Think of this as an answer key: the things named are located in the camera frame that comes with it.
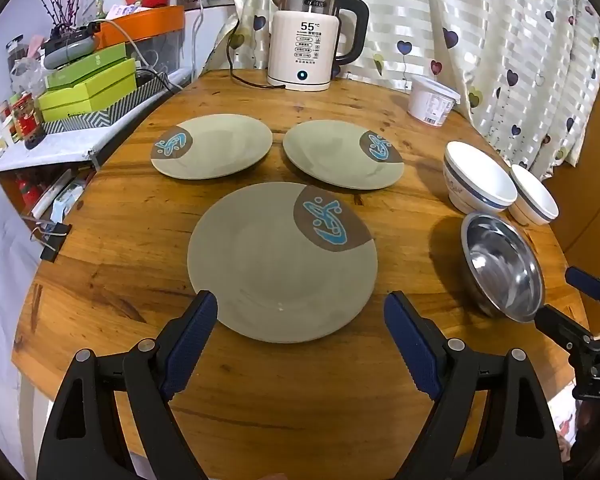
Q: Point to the orange wooden cabinet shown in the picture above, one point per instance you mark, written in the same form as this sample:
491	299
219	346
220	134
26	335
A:
597	220

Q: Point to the dark glass jar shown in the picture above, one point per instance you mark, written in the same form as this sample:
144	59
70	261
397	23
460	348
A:
17	55

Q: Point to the stainless steel bowl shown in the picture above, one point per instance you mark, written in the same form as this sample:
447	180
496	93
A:
505	265

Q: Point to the zigzag patterned box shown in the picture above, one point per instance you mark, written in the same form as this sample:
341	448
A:
110	117

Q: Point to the clear box with orange lid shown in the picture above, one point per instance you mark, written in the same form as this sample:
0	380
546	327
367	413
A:
145	22

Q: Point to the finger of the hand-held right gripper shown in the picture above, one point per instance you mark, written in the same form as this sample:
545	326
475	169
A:
582	278
560	325

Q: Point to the black binder clip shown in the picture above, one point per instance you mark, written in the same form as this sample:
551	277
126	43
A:
55	242

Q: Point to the large white blue-striped bowl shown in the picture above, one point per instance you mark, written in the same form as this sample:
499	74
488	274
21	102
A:
480	175

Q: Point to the small white blue-striped bowl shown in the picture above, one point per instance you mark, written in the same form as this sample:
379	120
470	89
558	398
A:
532	195

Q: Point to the white shelf board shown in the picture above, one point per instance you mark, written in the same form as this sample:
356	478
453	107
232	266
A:
55	147

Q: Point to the cream electric kettle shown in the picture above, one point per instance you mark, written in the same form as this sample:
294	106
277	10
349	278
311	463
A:
305	45

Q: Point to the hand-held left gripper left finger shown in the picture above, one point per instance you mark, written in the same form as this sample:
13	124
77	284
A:
195	340

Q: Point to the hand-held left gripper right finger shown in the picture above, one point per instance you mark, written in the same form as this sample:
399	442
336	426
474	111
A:
410	345

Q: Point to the heart print curtain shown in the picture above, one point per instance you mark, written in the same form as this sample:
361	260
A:
480	35

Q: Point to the lime green box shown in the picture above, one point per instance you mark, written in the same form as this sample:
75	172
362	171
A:
80	100

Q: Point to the white plastic tub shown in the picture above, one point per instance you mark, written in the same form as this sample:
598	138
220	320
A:
432	102

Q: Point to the black device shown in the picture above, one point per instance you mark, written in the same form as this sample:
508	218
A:
70	34

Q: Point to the jar with red label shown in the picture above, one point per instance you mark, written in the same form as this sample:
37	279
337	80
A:
27	120

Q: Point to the grey oval case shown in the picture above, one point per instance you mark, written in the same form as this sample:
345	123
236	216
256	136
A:
65	55

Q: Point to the dark green flat box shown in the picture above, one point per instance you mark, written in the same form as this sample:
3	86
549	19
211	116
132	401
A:
90	62

